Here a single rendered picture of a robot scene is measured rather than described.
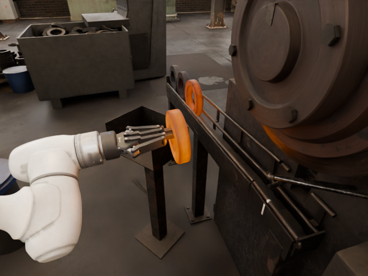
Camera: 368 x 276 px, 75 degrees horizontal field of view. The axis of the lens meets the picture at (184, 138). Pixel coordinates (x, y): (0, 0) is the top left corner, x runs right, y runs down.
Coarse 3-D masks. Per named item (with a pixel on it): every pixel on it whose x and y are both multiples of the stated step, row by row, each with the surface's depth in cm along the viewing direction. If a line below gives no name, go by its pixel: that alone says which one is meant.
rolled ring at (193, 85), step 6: (186, 84) 124; (192, 84) 115; (198, 84) 115; (186, 90) 126; (198, 90) 114; (186, 96) 128; (198, 96) 114; (186, 102) 130; (192, 102) 129; (198, 102) 114; (192, 108) 126; (198, 108) 116; (198, 114) 120
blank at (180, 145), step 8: (168, 112) 66; (176, 112) 64; (168, 120) 69; (176, 120) 62; (184, 120) 62; (176, 128) 61; (184, 128) 62; (176, 136) 61; (184, 136) 61; (176, 144) 64; (184, 144) 62; (176, 152) 66; (184, 152) 63; (176, 160) 69; (184, 160) 65
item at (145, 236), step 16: (128, 112) 104; (144, 112) 110; (112, 128) 100; (144, 160) 95; (160, 160) 90; (160, 176) 109; (160, 192) 114; (160, 208) 119; (160, 224) 125; (144, 240) 131; (160, 240) 131; (176, 240) 131; (160, 256) 124
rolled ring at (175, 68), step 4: (172, 68) 149; (176, 68) 147; (172, 72) 156; (176, 72) 145; (172, 76) 159; (176, 76) 145; (172, 80) 160; (176, 80) 145; (172, 84) 160; (176, 84) 146; (176, 88) 148
